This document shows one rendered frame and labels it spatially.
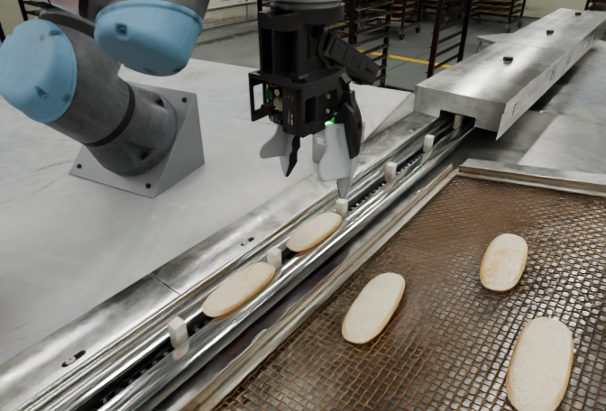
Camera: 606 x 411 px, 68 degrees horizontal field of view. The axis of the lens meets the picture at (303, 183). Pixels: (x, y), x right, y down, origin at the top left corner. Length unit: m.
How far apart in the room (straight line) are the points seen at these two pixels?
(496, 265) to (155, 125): 0.53
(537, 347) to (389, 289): 0.13
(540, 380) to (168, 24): 0.37
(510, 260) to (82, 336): 0.41
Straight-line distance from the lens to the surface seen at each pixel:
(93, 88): 0.67
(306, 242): 0.56
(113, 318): 0.50
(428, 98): 0.95
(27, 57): 0.67
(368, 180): 0.71
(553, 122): 1.15
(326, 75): 0.45
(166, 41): 0.37
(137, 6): 0.38
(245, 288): 0.50
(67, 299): 0.61
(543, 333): 0.40
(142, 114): 0.73
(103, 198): 0.78
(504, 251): 0.49
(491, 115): 0.91
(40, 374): 0.48
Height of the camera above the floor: 1.20
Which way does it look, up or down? 30 degrees down
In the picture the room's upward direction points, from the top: straight up
